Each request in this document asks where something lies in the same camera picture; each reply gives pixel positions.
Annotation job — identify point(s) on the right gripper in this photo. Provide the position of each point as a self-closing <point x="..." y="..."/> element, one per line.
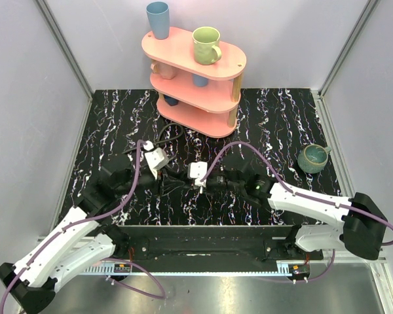
<point x="207" y="187"/>

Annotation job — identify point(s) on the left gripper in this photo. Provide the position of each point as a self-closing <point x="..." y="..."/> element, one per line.
<point x="161" y="182"/>

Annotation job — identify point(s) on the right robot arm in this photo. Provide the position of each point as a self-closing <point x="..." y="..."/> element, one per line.
<point x="355" y="224"/>

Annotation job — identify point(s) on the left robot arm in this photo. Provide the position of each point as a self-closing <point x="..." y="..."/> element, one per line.
<point x="86" y="235"/>

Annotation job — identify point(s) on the black marble mat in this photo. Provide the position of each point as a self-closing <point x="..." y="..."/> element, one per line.
<point x="274" y="124"/>

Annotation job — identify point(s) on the dark blue cup lower shelf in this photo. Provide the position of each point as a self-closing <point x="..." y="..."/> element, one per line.
<point x="170" y="100"/>

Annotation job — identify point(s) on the pink three-tier shelf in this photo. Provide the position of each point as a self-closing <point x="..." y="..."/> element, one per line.
<point x="210" y="110"/>

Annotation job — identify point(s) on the teal ceramic cup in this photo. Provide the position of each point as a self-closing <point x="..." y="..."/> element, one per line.
<point x="313" y="158"/>

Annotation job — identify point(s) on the blue cup middle shelf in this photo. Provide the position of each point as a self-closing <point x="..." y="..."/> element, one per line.
<point x="199" y="81"/>

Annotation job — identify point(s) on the pink mug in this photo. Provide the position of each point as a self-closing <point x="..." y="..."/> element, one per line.
<point x="164" y="70"/>

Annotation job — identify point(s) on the green mug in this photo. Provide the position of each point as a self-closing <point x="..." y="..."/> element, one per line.
<point x="206" y="48"/>

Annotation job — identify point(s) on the blue plastic tumbler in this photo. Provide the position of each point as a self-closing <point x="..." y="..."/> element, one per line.
<point x="159" y="19"/>

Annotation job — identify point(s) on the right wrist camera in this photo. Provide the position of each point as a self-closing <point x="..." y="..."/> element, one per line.
<point x="196" y="172"/>

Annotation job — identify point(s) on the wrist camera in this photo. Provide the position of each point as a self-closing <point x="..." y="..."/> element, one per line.
<point x="196" y="172"/>
<point x="155" y="157"/>

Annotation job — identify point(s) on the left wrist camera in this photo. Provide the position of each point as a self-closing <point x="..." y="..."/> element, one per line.
<point x="155" y="157"/>

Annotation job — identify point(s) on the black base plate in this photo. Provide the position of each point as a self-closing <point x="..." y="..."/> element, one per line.
<point x="209" y="249"/>

